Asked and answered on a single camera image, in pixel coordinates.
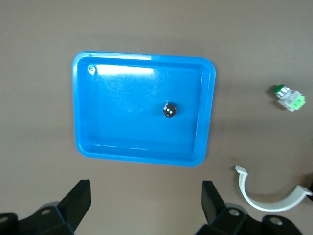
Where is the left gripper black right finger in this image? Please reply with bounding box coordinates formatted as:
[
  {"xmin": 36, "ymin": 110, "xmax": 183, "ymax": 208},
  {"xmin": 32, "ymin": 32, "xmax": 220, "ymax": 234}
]
[{"xmin": 195, "ymin": 180, "xmax": 263, "ymax": 235}]

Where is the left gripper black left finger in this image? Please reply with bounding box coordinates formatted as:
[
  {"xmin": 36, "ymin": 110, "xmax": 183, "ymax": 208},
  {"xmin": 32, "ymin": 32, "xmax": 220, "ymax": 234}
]
[{"xmin": 17, "ymin": 179, "xmax": 92, "ymax": 235}]

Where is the small black cylindrical capacitor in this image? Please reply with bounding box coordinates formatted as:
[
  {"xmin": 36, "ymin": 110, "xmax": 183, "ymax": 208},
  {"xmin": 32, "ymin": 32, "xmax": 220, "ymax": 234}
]
[{"xmin": 162, "ymin": 100, "xmax": 177, "ymax": 118}]

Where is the blue plastic tray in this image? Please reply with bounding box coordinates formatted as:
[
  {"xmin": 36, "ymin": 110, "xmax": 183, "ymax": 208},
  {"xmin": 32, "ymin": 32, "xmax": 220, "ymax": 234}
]
[{"xmin": 72, "ymin": 50, "xmax": 218, "ymax": 168}]

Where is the brown table cover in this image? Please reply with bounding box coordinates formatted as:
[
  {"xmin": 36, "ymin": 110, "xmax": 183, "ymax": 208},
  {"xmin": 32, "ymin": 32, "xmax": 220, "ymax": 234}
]
[{"xmin": 0, "ymin": 0, "xmax": 313, "ymax": 235}]

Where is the green white connector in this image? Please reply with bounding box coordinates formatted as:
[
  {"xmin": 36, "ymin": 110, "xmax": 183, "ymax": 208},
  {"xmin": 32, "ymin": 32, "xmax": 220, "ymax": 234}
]
[{"xmin": 272, "ymin": 84, "xmax": 307, "ymax": 113}]

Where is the white half-ring pipe clamp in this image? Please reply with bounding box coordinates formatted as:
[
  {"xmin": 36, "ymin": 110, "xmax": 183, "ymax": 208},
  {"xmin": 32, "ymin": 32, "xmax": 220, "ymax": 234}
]
[{"xmin": 234, "ymin": 165, "xmax": 313, "ymax": 213}]

